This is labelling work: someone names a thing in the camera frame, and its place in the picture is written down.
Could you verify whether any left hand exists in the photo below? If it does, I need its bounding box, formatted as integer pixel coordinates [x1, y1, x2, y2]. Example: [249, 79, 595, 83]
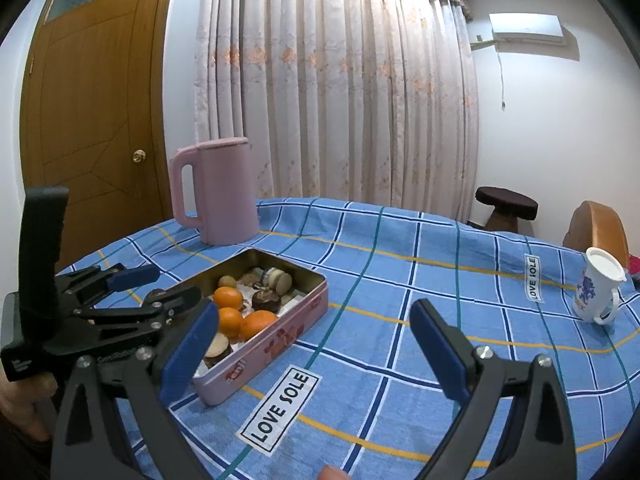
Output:
[0, 370, 58, 442]

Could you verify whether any brown leather sofa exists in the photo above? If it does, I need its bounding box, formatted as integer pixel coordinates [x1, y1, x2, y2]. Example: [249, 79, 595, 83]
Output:
[562, 200, 639, 290]

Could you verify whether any orange tangerine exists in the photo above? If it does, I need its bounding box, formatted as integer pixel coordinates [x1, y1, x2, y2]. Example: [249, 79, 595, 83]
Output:
[212, 286, 244, 311]
[239, 310, 279, 341]
[218, 308, 243, 340]

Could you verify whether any hanging power cord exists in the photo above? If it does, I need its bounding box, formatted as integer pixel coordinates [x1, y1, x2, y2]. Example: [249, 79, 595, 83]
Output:
[496, 44, 508, 111]

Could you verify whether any pink metal tin box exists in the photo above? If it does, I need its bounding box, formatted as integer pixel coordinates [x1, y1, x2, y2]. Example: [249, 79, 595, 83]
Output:
[153, 248, 328, 406]

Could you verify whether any blue plaid tablecloth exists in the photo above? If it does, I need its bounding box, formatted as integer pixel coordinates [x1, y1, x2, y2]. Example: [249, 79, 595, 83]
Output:
[54, 196, 640, 480]

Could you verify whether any right hand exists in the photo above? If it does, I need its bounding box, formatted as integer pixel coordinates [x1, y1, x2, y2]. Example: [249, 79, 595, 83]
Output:
[317, 465, 352, 480]

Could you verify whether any tan round longan fruit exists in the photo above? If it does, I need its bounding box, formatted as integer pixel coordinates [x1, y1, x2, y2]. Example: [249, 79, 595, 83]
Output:
[218, 275, 236, 288]

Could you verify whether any small printed cylinder can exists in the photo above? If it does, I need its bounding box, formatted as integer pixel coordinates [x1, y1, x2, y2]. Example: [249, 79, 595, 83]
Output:
[252, 266, 293, 296]

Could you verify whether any floral pink curtain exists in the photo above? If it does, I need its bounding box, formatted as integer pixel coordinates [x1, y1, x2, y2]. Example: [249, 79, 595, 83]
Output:
[195, 0, 480, 222]

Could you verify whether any white air conditioner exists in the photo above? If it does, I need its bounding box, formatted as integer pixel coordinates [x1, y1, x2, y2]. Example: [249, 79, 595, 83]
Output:
[489, 13, 565, 44]

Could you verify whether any pink electric kettle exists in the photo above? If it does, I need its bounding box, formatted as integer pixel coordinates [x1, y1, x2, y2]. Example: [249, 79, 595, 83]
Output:
[169, 136, 259, 246]

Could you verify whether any brass door knob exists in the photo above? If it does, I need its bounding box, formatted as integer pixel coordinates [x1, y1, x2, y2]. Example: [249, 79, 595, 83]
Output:
[132, 150, 146, 164]

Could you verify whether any white blue printed mug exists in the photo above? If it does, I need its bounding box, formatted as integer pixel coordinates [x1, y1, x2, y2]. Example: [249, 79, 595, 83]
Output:
[573, 247, 626, 326]

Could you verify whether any dark wrinkled passion fruit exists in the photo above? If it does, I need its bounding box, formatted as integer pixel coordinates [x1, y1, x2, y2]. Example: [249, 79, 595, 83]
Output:
[252, 288, 281, 314]

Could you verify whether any wooden door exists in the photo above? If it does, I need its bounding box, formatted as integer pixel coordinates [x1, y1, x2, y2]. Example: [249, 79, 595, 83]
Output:
[20, 0, 171, 266]

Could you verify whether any dark round stool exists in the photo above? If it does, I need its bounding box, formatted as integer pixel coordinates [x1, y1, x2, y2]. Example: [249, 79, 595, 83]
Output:
[475, 186, 538, 233]

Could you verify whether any dark brown chestnut fruit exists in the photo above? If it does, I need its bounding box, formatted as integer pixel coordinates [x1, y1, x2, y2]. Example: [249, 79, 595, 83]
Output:
[144, 288, 166, 304]

